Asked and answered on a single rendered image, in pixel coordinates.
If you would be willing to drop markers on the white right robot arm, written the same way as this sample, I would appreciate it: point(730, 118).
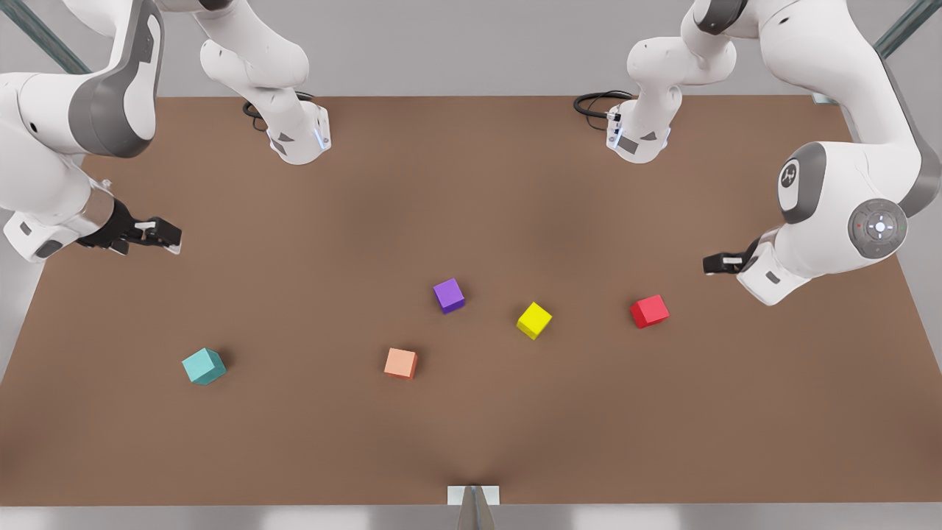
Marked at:
point(44, 154)

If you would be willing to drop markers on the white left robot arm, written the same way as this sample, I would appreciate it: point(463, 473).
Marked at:
point(831, 199)

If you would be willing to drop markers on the red wooden cube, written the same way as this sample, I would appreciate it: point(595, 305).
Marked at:
point(650, 312)

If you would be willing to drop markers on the blue wooden cube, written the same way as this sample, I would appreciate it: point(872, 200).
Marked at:
point(203, 366)

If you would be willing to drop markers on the yellow wooden cube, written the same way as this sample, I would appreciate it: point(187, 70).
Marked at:
point(533, 321)

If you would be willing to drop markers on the orange wooden cube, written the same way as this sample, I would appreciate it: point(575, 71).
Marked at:
point(400, 364)

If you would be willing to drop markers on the purple wooden cube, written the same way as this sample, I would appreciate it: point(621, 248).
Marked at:
point(449, 296)

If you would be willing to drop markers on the silver post foot plate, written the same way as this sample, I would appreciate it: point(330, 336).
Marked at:
point(453, 495)
point(824, 99)

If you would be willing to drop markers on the silver frame post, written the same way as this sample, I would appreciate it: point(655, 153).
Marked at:
point(909, 23)
point(472, 514)
point(48, 35)

